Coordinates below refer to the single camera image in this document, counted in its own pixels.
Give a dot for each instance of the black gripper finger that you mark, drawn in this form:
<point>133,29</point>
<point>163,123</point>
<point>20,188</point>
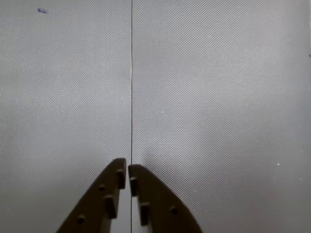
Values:
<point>165,213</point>
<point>97,206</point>

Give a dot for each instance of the grey textured table mat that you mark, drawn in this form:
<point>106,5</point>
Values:
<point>218,97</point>
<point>60,97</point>

